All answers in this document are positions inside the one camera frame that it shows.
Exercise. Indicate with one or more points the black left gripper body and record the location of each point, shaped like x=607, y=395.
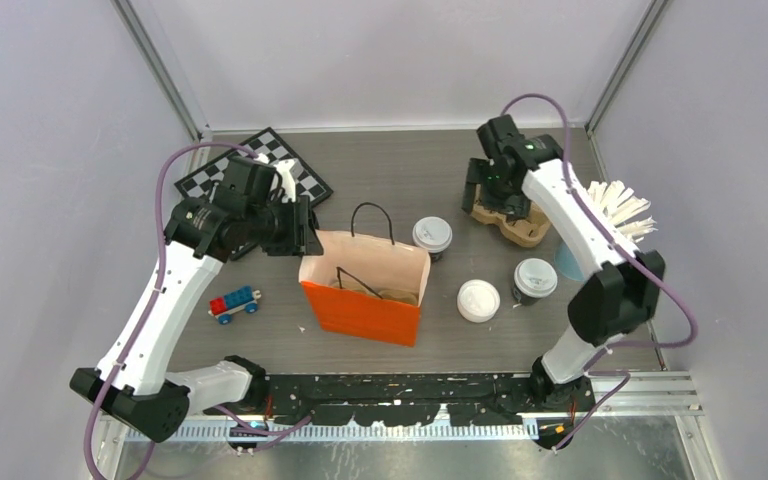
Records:
x=276, y=226

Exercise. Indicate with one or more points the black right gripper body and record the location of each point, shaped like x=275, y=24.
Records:
x=504, y=195

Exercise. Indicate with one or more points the orange paper bag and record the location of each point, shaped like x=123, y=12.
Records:
x=375, y=262

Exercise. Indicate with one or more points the white plastic cup lid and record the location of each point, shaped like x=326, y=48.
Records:
x=432, y=233

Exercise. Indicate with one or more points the dark translucent coffee cup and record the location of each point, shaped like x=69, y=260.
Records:
x=436, y=255

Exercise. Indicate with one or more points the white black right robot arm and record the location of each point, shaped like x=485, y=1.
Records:
x=620, y=291

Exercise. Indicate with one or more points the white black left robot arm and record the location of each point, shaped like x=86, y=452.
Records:
x=132, y=380

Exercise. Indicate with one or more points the black white chessboard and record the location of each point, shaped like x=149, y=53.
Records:
x=192, y=220

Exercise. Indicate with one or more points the cardboard cup carrier tray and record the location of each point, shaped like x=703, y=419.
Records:
x=527, y=233

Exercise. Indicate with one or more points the blue red toy car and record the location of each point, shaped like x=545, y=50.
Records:
x=245, y=299

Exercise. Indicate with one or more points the blue cup holder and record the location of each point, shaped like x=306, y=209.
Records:
x=566, y=264

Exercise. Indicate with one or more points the white lid stack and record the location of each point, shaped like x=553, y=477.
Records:
x=478, y=301

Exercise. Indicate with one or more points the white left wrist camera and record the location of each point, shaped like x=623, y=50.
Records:
x=283, y=186

